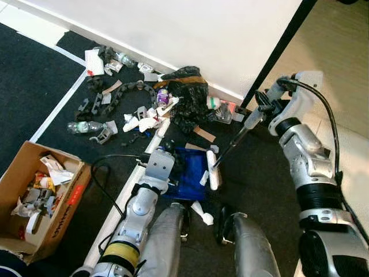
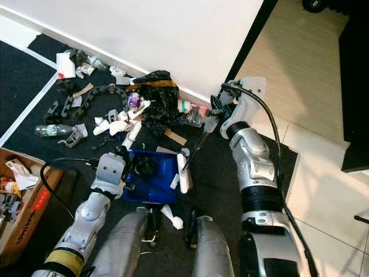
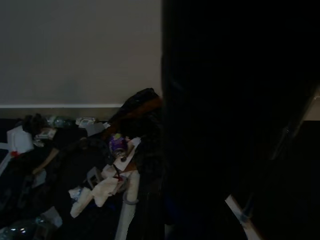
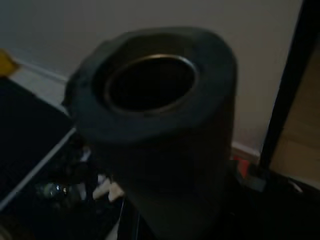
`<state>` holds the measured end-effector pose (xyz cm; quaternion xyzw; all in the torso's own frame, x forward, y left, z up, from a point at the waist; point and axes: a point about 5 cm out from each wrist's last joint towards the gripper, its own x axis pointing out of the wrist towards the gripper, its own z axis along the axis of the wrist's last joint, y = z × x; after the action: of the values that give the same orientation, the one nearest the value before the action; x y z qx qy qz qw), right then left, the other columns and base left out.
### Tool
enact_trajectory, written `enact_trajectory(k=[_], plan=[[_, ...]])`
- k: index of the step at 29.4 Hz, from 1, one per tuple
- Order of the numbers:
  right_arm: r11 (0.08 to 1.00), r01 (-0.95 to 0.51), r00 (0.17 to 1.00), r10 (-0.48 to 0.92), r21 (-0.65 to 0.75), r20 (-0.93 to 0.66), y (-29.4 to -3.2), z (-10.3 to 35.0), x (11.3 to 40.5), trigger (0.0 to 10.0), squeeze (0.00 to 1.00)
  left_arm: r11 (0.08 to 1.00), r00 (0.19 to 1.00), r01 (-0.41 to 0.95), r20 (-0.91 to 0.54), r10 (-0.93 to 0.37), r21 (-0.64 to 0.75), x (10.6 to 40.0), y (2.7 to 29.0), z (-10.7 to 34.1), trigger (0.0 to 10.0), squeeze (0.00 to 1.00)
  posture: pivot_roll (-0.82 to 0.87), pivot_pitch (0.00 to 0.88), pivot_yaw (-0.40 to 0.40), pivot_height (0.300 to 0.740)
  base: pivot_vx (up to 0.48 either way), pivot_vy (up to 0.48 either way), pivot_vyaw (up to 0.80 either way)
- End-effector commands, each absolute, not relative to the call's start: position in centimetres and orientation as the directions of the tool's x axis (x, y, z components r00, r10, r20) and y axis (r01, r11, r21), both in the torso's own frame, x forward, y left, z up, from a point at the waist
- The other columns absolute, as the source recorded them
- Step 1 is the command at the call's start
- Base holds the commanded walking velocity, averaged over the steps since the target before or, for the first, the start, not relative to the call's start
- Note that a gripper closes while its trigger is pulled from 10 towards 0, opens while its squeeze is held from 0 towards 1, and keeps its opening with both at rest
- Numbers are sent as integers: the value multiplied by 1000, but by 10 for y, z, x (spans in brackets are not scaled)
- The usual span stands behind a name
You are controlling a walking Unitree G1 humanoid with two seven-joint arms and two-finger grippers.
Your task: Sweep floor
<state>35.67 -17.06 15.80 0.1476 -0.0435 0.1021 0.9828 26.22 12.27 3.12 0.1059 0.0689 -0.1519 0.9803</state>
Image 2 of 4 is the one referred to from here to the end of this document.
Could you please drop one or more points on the blue plastic dustpan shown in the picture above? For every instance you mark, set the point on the blue plastic dustpan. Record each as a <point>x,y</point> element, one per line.
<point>158,179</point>

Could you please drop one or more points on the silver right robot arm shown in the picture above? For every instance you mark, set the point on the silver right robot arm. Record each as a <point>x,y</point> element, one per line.
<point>256,161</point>

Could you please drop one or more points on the white plastic scrap pile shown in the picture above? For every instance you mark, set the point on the white plastic scrap pile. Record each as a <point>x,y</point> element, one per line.
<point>115,124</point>

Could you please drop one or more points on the crushed clear plastic container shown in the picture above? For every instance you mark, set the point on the crushed clear plastic container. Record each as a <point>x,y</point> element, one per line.
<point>194,118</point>

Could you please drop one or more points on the green label plastic bottle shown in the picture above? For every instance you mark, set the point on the green label plastic bottle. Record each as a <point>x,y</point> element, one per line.
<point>183,106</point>

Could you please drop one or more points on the purple can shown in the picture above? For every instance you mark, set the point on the purple can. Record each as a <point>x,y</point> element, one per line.
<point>134,101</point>

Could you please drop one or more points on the brown cardboard strip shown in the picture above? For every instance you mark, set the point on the brown cardboard strip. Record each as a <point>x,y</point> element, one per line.
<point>174,137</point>

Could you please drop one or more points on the black garbage bag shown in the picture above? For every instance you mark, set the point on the black garbage bag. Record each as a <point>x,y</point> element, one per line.
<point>158,101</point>

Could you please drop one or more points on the large clear plastic bottle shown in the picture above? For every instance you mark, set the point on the large clear plastic bottle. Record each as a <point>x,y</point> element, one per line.
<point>52,130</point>

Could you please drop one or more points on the white crumpled paper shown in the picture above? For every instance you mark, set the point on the white crumpled paper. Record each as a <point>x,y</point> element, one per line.
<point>173,217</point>

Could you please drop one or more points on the small clear plastic bottle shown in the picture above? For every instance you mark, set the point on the small clear plastic bottle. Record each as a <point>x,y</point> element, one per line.
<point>98,62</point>

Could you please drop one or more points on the silver left robot leg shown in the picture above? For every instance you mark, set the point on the silver left robot leg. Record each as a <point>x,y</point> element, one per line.
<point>121,248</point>

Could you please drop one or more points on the silver robot leg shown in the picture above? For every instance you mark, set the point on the silver robot leg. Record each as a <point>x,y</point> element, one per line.
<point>121,248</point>
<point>210,254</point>

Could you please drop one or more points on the white carton with red print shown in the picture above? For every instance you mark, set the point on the white carton with red print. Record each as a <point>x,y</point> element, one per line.
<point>65,65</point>

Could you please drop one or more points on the brown cardboard box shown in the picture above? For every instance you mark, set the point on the brown cardboard box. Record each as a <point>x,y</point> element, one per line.
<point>34,225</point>

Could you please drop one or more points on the black cabinet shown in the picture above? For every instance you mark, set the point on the black cabinet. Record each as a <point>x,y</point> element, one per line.
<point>354,86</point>

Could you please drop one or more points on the silver right robot leg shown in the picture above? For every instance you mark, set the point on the silver right robot leg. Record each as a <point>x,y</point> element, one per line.
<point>210,254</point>

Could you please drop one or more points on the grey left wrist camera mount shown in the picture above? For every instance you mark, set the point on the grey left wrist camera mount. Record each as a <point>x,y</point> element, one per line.
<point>112,168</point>

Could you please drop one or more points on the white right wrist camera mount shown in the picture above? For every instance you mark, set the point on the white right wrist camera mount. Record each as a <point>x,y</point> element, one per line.
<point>248,107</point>

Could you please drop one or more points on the grey plastic bracket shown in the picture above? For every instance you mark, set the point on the grey plastic bracket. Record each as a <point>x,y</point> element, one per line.
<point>75,138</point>

